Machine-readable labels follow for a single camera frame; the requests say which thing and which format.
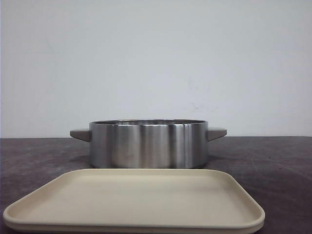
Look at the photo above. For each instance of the cream plastic tray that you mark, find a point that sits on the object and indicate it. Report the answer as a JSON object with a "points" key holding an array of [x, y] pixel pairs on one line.
{"points": [[148, 201]]}

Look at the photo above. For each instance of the stainless steel steamer pot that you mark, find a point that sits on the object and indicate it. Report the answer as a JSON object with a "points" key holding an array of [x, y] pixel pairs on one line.
{"points": [[149, 143]]}

